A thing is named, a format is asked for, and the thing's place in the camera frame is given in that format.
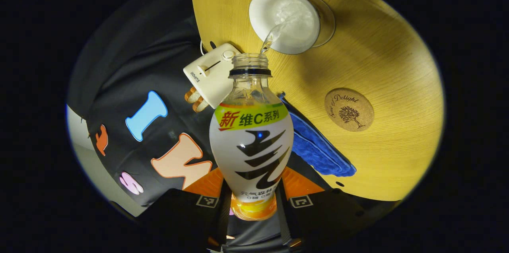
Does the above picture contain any black backdrop cloth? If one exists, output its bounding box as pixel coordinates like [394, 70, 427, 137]
[67, 0, 334, 247]

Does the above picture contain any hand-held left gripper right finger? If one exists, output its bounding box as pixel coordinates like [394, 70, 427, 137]
[274, 165, 398, 251]

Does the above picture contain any white toaster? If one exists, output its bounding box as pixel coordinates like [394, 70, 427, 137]
[183, 43, 242, 109]

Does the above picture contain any round cork coaster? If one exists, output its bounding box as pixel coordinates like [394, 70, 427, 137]
[324, 88, 375, 132]

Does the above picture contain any cream ceramic teacup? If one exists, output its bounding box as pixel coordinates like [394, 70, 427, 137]
[249, 0, 321, 55]

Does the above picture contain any folded blue towel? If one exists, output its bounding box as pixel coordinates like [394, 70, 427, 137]
[278, 92, 357, 177]

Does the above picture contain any white labelled plastic water bottle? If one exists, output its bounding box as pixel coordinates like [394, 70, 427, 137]
[209, 53, 295, 222]

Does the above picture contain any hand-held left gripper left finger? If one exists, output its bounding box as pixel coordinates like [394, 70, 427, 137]
[137, 167, 233, 253]

